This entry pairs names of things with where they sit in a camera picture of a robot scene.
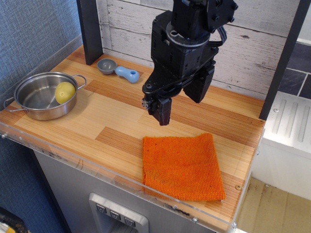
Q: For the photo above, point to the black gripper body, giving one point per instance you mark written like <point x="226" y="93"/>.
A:
<point x="176" y="60"/>

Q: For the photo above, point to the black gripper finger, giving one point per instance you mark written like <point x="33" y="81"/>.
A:
<point x="160" y="109"/>
<point x="197" y="88"/>

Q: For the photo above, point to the orange knitted cloth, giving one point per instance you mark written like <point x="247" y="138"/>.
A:
<point x="184" y="168"/>

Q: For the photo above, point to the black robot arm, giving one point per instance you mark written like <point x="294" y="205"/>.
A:
<point x="194" y="17"/>

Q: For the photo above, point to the yellow object at corner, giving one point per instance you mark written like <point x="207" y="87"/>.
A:
<point x="8" y="229"/>

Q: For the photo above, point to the grey and blue scoop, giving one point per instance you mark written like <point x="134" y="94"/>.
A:
<point x="108" y="66"/>

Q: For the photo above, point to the yellow potato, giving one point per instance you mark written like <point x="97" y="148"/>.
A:
<point x="64" y="91"/>

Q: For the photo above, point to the white ribbed side cabinet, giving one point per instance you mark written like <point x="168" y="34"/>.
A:
<point x="283" y="159"/>

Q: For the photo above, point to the silver dispenser panel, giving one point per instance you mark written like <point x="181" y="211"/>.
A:
<point x="111" y="217"/>

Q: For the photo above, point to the stainless steel pot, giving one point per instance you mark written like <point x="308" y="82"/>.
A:
<point x="36" y="95"/>

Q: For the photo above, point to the clear acrylic table guard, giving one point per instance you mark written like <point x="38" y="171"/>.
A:
<point x="72" y="178"/>

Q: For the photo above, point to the dark left shelf post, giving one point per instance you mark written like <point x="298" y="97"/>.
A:
<point x="90" y="29"/>

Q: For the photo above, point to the dark shelf post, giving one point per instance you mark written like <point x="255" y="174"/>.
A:
<point x="90" y="29"/>
<point x="300" y="32"/>

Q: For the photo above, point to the dark right shelf post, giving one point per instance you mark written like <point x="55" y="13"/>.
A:
<point x="300" y="32"/>

